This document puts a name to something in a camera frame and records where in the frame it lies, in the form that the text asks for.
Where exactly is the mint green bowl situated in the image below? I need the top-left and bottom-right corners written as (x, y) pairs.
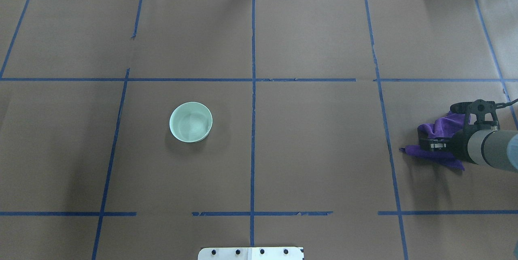
top-left (170, 102), bottom-right (213, 143)

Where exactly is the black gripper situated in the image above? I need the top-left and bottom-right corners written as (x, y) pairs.
top-left (418, 138), bottom-right (452, 153)

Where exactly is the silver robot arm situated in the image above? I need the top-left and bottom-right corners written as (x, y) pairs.
top-left (418, 129), bottom-right (518, 172)

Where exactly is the purple microfiber cloth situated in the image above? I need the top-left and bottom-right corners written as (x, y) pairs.
top-left (399, 112), bottom-right (465, 171)

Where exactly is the white camera post base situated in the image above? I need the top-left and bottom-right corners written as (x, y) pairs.
top-left (197, 247), bottom-right (305, 260)

